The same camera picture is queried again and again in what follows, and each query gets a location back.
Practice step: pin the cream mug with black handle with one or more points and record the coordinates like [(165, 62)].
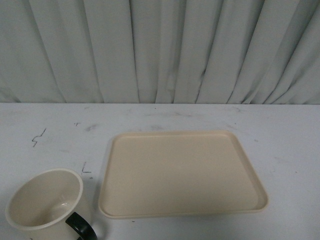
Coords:
[(52, 206)]

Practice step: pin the beige rectangular plastic tray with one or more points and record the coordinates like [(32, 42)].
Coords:
[(179, 173)]

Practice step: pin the white pleated curtain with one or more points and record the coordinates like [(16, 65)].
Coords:
[(160, 51)]

